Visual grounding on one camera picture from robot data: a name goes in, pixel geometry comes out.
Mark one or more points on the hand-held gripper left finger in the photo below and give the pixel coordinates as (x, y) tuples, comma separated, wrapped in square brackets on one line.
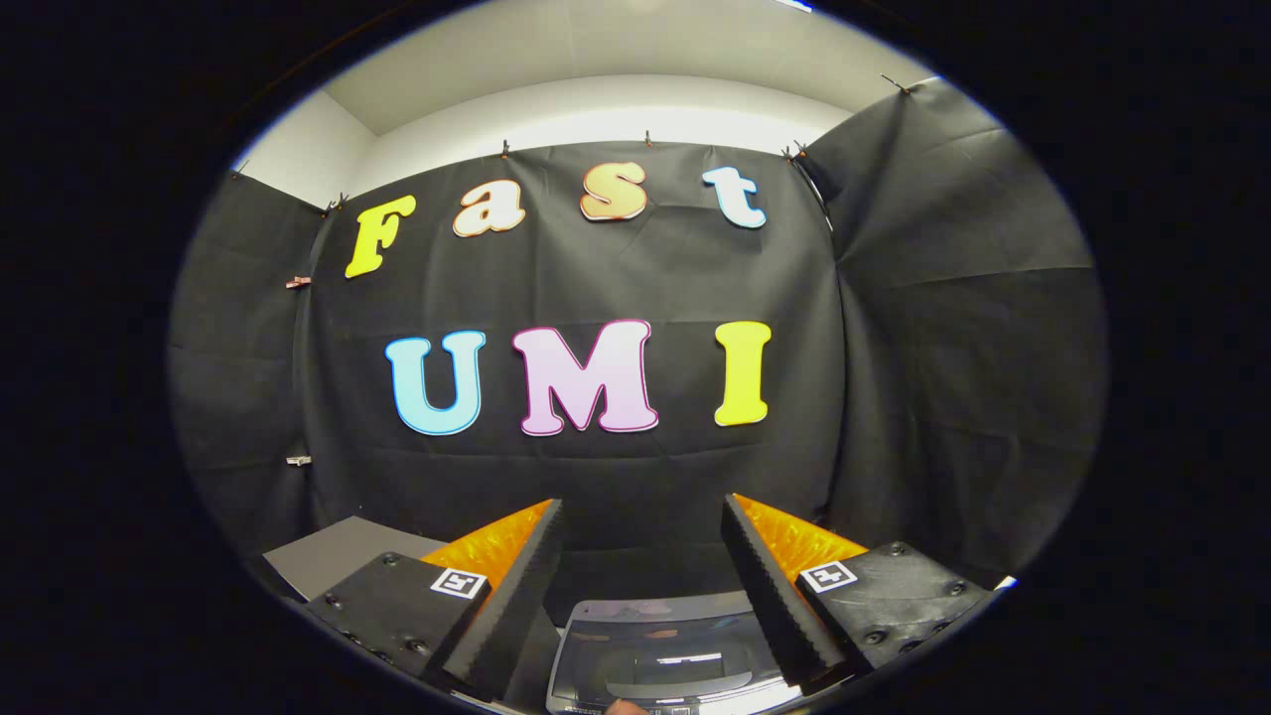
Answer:
[(511, 606)]

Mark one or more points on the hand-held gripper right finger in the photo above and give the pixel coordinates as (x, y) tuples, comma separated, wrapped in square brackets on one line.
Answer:
[(775, 596)]

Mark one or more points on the grey top-load washing machine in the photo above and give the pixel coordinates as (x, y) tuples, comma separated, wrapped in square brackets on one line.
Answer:
[(735, 705)]

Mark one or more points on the black backdrop cloth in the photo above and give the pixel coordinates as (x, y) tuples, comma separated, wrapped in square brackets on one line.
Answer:
[(596, 477)]

